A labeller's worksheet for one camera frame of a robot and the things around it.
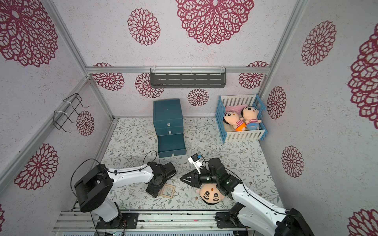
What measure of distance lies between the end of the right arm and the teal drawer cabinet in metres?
0.29

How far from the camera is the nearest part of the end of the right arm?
606 mm

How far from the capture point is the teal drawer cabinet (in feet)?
3.07
